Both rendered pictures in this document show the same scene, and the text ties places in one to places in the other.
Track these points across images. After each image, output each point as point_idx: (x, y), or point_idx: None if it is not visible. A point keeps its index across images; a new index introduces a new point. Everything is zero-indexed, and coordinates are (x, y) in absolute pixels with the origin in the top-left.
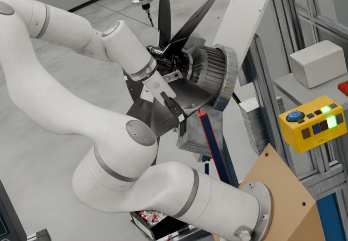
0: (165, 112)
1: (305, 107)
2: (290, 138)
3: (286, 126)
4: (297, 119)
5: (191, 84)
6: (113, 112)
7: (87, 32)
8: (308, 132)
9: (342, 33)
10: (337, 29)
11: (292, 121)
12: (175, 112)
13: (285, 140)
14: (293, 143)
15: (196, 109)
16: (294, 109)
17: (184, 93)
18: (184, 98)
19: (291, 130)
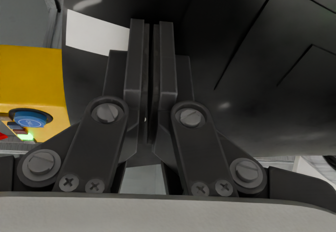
0: (305, 4)
1: (59, 128)
2: (15, 72)
3: (18, 96)
4: (7, 117)
5: (311, 154)
6: None
7: None
8: None
9: (263, 157)
10: (274, 159)
11: (14, 112)
12: (107, 68)
13: (60, 52)
14: (6, 63)
15: (80, 113)
16: (63, 122)
17: (288, 131)
18: (251, 117)
19: None
